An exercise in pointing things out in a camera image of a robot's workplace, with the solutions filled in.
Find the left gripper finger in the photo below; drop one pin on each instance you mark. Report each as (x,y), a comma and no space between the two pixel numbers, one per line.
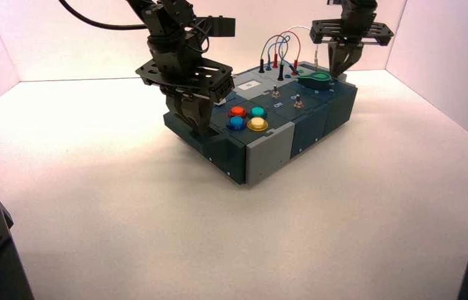
(182,114)
(205,116)

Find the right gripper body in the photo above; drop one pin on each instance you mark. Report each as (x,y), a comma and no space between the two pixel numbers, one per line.
(353,31)

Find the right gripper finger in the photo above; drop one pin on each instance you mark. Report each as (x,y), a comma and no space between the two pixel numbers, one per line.
(336,60)
(353,56)

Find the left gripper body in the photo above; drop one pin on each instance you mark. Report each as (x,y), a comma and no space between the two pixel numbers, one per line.
(192,78)

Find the dark teal grey control box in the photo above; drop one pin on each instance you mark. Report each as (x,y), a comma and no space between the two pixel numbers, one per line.
(266,153)

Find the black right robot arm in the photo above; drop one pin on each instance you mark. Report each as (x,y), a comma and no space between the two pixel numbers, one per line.
(356,9)

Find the white slider knob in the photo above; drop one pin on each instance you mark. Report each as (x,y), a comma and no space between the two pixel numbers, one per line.
(221,101)

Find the green rotary knob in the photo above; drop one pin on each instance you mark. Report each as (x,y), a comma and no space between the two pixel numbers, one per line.
(318,78)

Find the blue push button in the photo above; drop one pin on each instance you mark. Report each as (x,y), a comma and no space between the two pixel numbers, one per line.
(236,123)

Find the red push button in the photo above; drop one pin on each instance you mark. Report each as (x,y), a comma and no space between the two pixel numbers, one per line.
(238,112)

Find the teal push button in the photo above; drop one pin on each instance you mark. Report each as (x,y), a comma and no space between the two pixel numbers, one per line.
(257,112)

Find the yellow push button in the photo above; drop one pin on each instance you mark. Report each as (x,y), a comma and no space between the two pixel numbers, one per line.
(257,124)

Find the white number display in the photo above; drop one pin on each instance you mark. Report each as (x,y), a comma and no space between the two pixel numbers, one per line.
(250,84)

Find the metal toggle switch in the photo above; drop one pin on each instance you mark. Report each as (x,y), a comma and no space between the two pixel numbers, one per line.
(298,102)
(275,92)

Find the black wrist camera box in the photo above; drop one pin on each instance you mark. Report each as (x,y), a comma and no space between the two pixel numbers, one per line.
(219,25)

